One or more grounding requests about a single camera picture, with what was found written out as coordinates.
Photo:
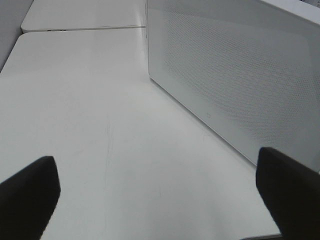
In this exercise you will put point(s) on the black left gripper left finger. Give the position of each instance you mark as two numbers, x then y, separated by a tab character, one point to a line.
28	200

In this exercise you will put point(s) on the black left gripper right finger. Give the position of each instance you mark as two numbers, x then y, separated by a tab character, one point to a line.
291	193

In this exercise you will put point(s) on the white microwave oven body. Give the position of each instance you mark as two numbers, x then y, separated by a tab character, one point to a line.
306	9

